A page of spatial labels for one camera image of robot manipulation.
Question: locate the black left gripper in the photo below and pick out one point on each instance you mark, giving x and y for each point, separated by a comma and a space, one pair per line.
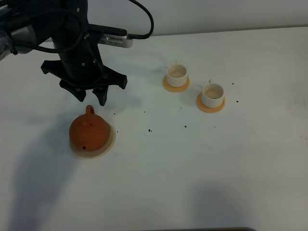
82, 69

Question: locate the brown clay teapot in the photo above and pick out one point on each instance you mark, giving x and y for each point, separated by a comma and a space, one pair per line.
89, 131

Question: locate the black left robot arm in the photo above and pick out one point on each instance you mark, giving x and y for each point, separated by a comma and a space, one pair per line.
62, 27

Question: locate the beige round teapot coaster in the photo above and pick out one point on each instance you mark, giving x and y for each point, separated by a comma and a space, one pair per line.
97, 153

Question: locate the orange coaster far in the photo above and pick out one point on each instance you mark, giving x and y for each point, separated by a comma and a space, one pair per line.
175, 89

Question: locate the orange coaster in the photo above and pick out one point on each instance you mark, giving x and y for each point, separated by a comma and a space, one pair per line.
175, 89
206, 109

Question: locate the white teacup far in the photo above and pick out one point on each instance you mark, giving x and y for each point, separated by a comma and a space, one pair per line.
177, 75

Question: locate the white teacup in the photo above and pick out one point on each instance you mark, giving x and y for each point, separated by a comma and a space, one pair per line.
212, 95
177, 75

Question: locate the orange coaster near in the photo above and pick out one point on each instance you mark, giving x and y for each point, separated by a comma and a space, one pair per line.
206, 109

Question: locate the white teacup near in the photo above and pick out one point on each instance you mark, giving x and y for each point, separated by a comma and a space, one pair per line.
212, 95

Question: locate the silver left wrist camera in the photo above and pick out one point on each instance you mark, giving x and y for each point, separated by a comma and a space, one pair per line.
117, 41

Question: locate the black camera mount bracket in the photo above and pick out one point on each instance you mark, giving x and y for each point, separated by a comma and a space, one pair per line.
108, 30

